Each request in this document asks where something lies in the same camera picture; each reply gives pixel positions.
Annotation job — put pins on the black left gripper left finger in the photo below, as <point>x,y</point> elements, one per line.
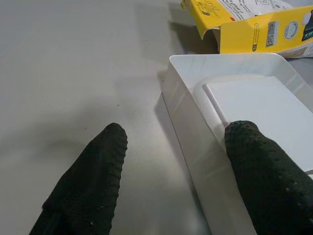
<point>85,186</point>

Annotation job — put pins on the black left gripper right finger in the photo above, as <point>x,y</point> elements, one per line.
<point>266,178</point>

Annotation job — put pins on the white flat box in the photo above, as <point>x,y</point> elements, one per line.
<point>269,110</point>

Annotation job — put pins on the white plastic tray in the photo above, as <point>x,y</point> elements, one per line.
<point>185,98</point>

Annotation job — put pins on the yellow cardboard box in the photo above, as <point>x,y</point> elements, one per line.
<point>244,27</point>

